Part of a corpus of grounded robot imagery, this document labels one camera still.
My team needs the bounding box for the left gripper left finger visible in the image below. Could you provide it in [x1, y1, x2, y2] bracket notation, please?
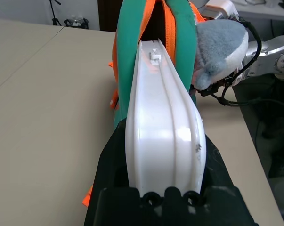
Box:
[84, 122, 130, 226]

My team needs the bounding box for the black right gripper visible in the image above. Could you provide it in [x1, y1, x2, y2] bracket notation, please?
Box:
[198, 70, 239, 97]

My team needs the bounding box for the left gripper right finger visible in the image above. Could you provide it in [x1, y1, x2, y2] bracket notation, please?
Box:
[200, 134, 240, 194]

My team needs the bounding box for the grey and white plush toy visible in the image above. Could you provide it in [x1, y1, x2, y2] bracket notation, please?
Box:
[194, 19, 250, 91]

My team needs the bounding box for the white plastic pencil case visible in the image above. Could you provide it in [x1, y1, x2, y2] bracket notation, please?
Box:
[124, 39, 207, 197]

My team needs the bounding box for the orange and teal backpack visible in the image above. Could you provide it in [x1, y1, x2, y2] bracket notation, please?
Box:
[81, 0, 205, 208]

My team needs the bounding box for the white background desk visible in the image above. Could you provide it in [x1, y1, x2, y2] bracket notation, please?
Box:
[235, 3, 284, 23]

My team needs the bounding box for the dark brown wooden door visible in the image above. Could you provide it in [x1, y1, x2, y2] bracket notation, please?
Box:
[98, 0, 123, 31]

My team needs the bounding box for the black floor bag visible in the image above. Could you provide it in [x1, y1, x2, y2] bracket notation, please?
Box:
[64, 17, 89, 30]

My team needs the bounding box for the black tripod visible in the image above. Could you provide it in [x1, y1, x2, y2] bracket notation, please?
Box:
[49, 0, 62, 26]

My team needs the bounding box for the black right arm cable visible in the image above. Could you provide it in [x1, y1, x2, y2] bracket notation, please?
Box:
[217, 16, 284, 109]

